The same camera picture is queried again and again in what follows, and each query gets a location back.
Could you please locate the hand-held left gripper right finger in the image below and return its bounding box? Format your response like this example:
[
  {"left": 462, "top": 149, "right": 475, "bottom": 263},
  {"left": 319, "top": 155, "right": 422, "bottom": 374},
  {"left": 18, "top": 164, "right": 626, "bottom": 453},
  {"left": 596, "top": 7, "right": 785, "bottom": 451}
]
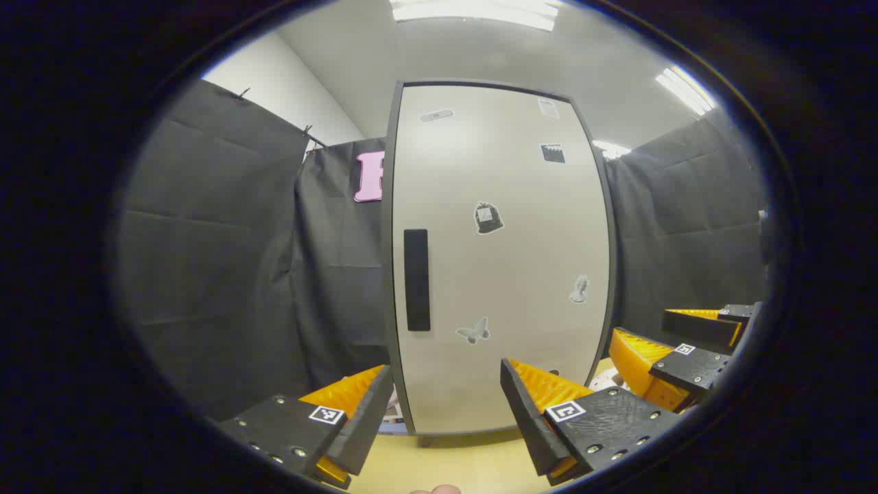
[{"left": 500, "top": 357, "right": 684, "bottom": 487}]

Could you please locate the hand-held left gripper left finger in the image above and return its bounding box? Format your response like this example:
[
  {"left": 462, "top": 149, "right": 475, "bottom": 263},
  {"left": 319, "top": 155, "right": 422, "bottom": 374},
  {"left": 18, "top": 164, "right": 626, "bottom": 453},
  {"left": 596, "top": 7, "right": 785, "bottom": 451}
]
[{"left": 219, "top": 364, "right": 396, "bottom": 490}]

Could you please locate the black door handle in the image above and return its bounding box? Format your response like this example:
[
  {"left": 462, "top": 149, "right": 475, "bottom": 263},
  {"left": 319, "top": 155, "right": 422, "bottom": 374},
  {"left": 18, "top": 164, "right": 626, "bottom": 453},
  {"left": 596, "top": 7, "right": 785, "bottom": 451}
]
[{"left": 403, "top": 228, "right": 431, "bottom": 333}]

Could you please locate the dark grey cabinet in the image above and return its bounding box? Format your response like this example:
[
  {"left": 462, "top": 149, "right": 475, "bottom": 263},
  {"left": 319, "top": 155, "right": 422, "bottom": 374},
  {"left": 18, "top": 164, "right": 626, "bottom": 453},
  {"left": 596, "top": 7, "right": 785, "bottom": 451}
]
[{"left": 381, "top": 78, "right": 618, "bottom": 448}]

